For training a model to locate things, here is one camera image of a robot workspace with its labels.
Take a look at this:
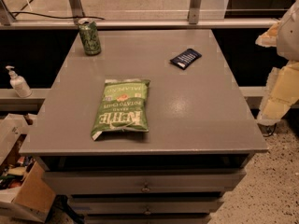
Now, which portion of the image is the black cable near floor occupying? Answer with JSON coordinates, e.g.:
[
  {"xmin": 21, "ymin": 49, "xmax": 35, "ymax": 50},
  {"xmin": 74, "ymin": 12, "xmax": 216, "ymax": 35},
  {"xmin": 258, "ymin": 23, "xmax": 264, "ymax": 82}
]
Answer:
[{"xmin": 261, "ymin": 123, "xmax": 278, "ymax": 138}]

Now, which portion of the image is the top drawer knob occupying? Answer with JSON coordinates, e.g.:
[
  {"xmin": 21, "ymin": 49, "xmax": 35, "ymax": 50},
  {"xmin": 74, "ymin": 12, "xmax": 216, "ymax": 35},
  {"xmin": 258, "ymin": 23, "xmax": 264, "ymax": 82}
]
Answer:
[{"xmin": 141, "ymin": 183, "xmax": 150, "ymax": 193}]

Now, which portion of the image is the green jalapeno chip bag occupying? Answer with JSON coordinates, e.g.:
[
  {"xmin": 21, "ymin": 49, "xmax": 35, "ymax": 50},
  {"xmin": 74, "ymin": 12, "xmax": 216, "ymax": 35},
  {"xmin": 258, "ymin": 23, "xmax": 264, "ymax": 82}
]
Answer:
[{"xmin": 91, "ymin": 78, "xmax": 150, "ymax": 140}]

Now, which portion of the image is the drawer knob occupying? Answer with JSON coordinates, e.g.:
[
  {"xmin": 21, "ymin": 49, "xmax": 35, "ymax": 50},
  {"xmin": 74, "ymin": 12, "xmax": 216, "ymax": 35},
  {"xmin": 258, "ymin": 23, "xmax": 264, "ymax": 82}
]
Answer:
[
  {"xmin": 144, "ymin": 207, "xmax": 151, "ymax": 216},
  {"xmin": 141, "ymin": 183, "xmax": 150, "ymax": 193}
]

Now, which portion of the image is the green soda can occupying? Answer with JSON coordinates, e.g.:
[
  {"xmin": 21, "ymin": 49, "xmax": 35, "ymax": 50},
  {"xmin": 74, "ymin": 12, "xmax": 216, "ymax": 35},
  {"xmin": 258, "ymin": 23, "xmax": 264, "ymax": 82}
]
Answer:
[{"xmin": 78, "ymin": 18, "xmax": 101, "ymax": 55}]

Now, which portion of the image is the white pump dispenser bottle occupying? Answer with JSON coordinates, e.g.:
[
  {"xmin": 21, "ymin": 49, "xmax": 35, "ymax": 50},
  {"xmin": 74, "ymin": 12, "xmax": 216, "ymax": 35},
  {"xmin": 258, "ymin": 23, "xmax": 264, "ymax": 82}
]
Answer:
[{"xmin": 6, "ymin": 65, "xmax": 32, "ymax": 98}]

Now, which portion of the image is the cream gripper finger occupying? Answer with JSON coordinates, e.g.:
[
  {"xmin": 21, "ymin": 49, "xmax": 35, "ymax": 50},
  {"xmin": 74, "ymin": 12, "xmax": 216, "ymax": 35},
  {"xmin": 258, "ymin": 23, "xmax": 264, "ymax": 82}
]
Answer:
[
  {"xmin": 257, "ymin": 61, "xmax": 299, "ymax": 126},
  {"xmin": 255, "ymin": 22, "xmax": 279, "ymax": 48}
]

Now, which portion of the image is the black cable on ledge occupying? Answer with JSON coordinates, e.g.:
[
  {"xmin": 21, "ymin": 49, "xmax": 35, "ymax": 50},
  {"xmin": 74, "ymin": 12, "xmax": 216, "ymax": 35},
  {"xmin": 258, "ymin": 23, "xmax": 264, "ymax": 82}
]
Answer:
[{"xmin": 8, "ymin": 10, "xmax": 107, "ymax": 21}]

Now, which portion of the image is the grey drawer cabinet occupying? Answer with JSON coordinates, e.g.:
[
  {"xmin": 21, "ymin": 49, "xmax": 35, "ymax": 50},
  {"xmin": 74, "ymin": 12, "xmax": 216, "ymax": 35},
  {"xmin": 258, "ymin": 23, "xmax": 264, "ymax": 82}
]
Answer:
[{"xmin": 21, "ymin": 30, "xmax": 266, "ymax": 224}]

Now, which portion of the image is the cardboard box with items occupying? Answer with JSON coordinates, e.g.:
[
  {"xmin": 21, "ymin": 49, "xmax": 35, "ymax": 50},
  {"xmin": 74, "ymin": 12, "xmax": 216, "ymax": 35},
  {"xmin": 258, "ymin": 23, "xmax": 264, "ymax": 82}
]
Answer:
[{"xmin": 0, "ymin": 114, "xmax": 55, "ymax": 223}]

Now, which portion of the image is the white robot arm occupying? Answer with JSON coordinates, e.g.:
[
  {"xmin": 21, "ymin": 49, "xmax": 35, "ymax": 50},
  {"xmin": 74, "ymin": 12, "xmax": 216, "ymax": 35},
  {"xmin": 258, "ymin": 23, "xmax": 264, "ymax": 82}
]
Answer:
[{"xmin": 255, "ymin": 0, "xmax": 299, "ymax": 126}]

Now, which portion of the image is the dark blue snack packet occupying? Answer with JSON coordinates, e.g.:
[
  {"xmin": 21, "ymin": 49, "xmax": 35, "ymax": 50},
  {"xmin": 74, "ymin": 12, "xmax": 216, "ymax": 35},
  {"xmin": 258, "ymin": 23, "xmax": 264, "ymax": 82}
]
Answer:
[{"xmin": 170, "ymin": 49, "xmax": 202, "ymax": 70}]

